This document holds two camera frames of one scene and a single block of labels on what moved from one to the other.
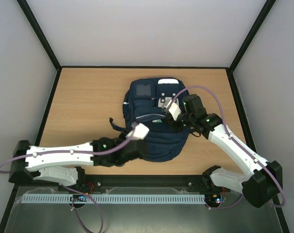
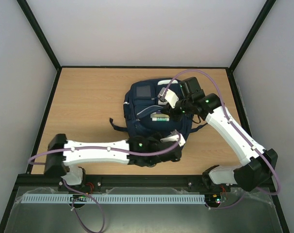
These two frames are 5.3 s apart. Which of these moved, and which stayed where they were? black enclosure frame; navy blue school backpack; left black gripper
Moved: left black gripper
Stayed: navy blue school backpack; black enclosure frame
